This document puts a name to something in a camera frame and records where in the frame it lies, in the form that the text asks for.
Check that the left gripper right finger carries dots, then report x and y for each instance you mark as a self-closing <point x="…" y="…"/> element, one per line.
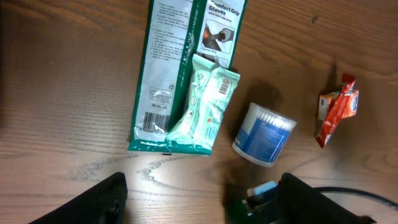
<point x="299" y="203"/>

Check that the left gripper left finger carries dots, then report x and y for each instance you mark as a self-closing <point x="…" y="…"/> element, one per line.
<point x="103" y="203"/>

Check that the white cylindrical container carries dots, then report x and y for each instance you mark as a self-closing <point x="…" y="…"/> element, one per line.
<point x="262" y="135"/>

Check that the orange Kleenex tissue pack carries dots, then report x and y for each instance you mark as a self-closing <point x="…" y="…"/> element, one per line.
<point x="326" y="101"/>

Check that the red snack sachet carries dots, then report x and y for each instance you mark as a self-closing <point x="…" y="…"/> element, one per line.
<point x="334" y="116"/>

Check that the mint green wipes pack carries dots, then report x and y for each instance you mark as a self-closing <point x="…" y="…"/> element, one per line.
<point x="210" y="90"/>

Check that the green 3M gloves package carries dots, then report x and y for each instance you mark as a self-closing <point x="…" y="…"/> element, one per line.
<point x="176" y="31"/>

